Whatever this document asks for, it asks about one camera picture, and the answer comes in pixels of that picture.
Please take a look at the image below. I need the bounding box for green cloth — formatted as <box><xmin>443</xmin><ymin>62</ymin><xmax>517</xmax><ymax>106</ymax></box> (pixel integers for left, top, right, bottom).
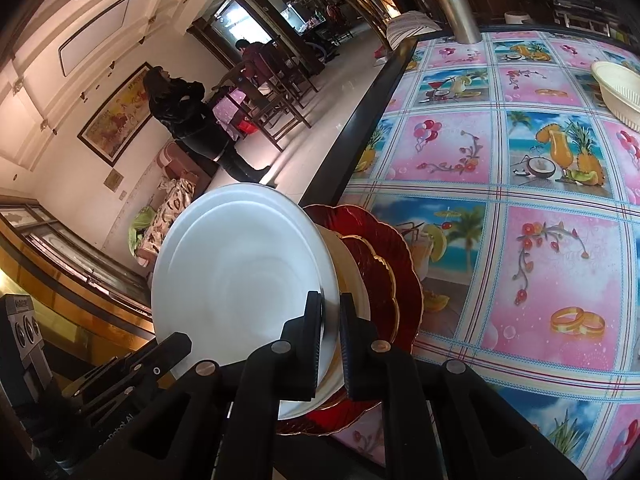
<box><xmin>129</xmin><ymin>207</ymin><xmax>158</xmax><ymax>256</ymax></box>

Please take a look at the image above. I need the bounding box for black framed table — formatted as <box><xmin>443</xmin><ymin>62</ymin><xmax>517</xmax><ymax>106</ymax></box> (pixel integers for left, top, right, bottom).
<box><xmin>299</xmin><ymin>37</ymin><xmax>421</xmax><ymax>208</ymax></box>

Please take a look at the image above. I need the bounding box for glass display cabinet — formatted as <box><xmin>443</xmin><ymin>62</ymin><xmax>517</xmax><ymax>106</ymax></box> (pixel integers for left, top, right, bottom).
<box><xmin>0</xmin><ymin>200</ymin><xmax>151</xmax><ymax>311</ymax></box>

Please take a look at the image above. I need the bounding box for small red gold-rimmed plate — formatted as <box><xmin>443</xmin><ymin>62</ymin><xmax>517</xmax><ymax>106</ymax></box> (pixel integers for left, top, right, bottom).
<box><xmin>340</xmin><ymin>235</ymin><xmax>397</xmax><ymax>346</ymax></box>

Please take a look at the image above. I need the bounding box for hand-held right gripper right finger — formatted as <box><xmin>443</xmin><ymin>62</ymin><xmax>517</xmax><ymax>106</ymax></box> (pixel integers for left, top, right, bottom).
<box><xmin>339</xmin><ymin>294</ymin><xmax>588</xmax><ymax>480</ymax></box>

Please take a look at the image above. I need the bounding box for large red scalloped plate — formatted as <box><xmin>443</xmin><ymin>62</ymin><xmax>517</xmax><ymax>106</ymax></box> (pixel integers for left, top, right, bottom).
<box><xmin>275</xmin><ymin>204</ymin><xmax>425</xmax><ymax>436</ymax></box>

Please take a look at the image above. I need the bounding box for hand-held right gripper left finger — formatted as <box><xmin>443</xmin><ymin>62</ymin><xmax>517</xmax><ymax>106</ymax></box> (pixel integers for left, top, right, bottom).
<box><xmin>75</xmin><ymin>291</ymin><xmax>326</xmax><ymax>480</ymax></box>

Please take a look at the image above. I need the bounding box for fruit print tablecloth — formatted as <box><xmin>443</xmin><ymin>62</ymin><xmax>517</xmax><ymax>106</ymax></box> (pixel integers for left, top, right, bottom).
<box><xmin>300</xmin><ymin>30</ymin><xmax>640</xmax><ymax>480</ymax></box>

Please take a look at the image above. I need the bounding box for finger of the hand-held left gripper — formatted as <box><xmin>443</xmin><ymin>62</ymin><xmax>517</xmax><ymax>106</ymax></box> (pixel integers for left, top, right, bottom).
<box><xmin>75</xmin><ymin>376</ymin><xmax>166</xmax><ymax>423</ymax></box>
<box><xmin>62</xmin><ymin>333</ymin><xmax>193</xmax><ymax>396</ymax></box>

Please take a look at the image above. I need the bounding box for cream ribbed bowl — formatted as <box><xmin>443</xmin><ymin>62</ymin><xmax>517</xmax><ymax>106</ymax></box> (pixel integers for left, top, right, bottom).
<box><xmin>591</xmin><ymin>61</ymin><xmax>640</xmax><ymax>133</ymax></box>

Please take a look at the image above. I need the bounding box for white plate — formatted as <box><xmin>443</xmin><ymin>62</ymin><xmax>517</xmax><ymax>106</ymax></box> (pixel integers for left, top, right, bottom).
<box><xmin>151</xmin><ymin>183</ymin><xmax>338</xmax><ymax>421</ymax></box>

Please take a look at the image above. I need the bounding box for framed wall poster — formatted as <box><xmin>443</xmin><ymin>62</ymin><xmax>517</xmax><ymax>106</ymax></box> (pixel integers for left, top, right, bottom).
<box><xmin>77</xmin><ymin>61</ymin><xmax>154</xmax><ymax>166</ymax></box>

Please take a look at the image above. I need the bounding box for patterned cloth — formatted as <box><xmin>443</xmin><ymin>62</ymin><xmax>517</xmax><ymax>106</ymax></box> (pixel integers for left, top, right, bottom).
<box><xmin>137</xmin><ymin>177</ymin><xmax>196</xmax><ymax>266</ymax></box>

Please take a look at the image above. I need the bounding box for tall steel bottle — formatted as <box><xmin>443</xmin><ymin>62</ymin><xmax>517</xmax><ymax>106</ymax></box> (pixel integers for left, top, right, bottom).
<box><xmin>427</xmin><ymin>0</ymin><xmax>482</xmax><ymax>43</ymax></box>

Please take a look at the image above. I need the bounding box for pink bag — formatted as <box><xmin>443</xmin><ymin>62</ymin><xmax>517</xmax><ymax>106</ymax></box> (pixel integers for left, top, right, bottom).
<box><xmin>212</xmin><ymin>87</ymin><xmax>248</xmax><ymax>138</ymax></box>

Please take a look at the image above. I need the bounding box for striped cushion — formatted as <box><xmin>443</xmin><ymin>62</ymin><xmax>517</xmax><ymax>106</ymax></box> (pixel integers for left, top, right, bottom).
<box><xmin>386</xmin><ymin>11</ymin><xmax>441</xmax><ymax>51</ymax></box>

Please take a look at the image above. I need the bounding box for cream plate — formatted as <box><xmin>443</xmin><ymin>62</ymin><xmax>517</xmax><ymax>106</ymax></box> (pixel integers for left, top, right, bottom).
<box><xmin>320</xmin><ymin>230</ymin><xmax>372</xmax><ymax>408</ymax></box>

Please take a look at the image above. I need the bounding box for dark wooden chair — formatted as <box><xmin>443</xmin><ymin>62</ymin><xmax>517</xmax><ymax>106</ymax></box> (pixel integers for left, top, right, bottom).
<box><xmin>245</xmin><ymin>42</ymin><xmax>313</xmax><ymax>153</ymax></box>

